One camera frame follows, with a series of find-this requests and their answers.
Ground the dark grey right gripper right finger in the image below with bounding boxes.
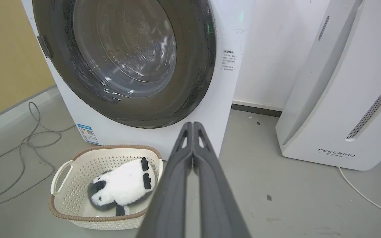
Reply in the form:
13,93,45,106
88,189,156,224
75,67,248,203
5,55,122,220
193,122,252,238

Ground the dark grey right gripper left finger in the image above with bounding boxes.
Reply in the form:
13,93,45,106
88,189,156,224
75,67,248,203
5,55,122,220
136,122,194,238

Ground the white front-load washing machine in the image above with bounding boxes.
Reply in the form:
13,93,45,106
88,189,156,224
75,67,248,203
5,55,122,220
21,0,256,161

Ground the round dark washing machine door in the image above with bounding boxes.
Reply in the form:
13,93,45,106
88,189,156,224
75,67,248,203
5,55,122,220
32,0,217,129

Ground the black and white plush panda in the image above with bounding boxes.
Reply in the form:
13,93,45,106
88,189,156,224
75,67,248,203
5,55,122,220
87,157,153,217

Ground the cream perforated laundry basket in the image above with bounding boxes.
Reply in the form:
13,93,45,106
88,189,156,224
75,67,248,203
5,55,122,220
48,145,163,231

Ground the blue energy label sticker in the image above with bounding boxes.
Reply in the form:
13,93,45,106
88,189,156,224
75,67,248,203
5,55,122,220
77,124,100,145

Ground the white Feelbird air purifier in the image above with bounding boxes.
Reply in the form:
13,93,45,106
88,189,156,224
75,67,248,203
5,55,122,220
275,0,381,171

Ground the grey floor cable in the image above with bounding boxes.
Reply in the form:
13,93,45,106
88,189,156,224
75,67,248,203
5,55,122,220
0,102,76,215

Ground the white power cable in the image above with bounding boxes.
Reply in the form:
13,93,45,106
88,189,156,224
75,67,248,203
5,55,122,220
338,144,381,213

